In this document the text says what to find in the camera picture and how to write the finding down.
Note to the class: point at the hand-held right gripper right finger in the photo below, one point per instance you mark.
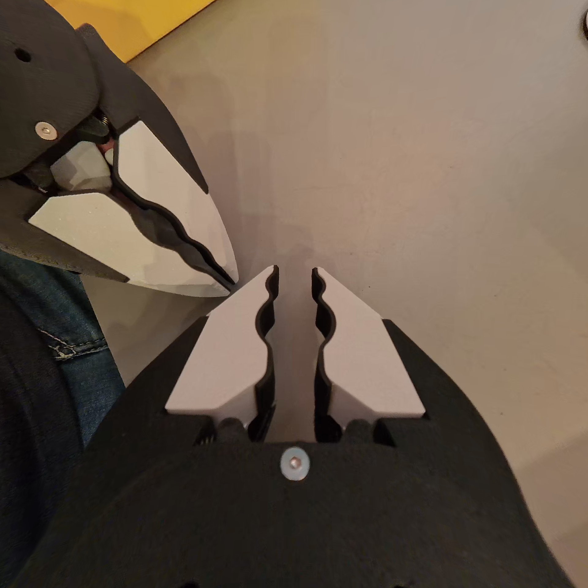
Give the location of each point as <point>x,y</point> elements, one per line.
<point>372,367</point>

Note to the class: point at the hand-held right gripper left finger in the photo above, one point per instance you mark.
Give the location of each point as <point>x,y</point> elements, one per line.
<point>220,363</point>

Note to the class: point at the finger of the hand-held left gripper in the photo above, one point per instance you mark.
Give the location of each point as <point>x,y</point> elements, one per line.
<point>101,234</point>
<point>160,170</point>

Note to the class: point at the yellow plastic bin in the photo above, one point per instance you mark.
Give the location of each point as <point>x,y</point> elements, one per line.
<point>128,23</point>

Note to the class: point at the person's legs blue jeans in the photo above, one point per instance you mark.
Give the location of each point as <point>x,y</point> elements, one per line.
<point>55,312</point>

